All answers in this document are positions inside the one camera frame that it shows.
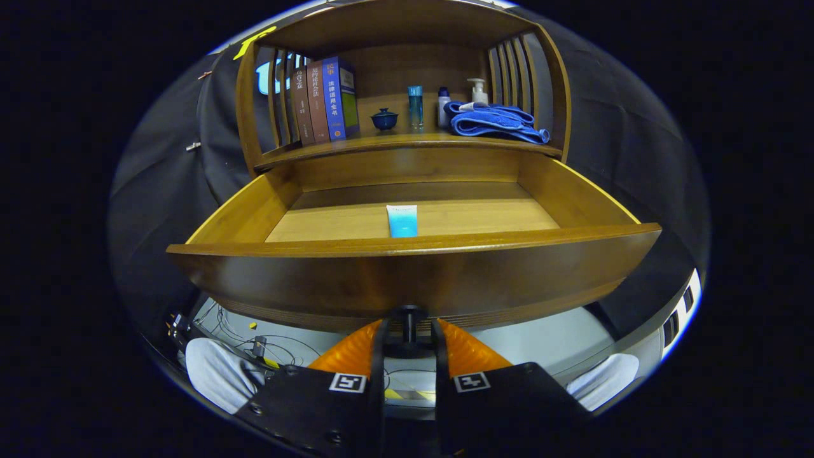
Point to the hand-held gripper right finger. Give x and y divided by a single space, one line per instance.
440 362

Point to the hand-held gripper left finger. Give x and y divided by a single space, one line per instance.
378 356

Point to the wooden drawer with black knob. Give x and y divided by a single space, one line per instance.
413 280

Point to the blue squeeze tube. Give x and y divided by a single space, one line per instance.
402 222

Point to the wooden countertop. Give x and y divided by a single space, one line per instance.
394 141

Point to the wooden cabinet with slatted hutch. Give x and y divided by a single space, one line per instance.
407 70

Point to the yellow black striped tape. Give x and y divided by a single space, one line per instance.
407 394

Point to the small black power adapter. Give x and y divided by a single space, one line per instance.
259 346

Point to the person's left leg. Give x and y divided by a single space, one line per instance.
219 375

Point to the person's leg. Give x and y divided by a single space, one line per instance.
604 381
219 375

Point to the person's right leg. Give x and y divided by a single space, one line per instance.
604 381

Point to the blue lidded teacup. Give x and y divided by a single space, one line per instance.
385 119

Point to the folded blue towel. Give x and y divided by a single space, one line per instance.
496 122

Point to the white device with slots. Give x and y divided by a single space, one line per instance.
683 318

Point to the tall blue glass bottle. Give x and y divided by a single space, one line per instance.
415 108

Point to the white bottle with blue cap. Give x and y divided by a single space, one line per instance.
443 111

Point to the thick blue book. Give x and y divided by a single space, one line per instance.
334 98

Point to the dark brown book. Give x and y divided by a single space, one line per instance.
300 105

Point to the white pump bottle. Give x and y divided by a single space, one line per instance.
478 94

